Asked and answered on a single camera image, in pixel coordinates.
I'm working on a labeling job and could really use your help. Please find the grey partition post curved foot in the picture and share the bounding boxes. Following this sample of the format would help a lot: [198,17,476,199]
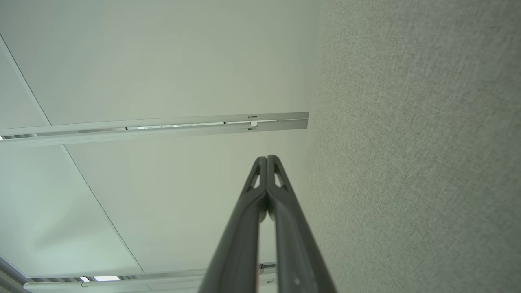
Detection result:
[22,262,277,293]

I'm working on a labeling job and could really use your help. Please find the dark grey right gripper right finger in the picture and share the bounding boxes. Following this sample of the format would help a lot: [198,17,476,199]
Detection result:
[267,155,337,293]

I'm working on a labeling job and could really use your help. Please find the grey partition post double foot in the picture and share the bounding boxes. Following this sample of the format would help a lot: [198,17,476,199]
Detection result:
[0,112,309,148]

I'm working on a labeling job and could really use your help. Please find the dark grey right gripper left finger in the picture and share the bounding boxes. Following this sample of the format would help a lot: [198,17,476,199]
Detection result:
[198,156,268,293]

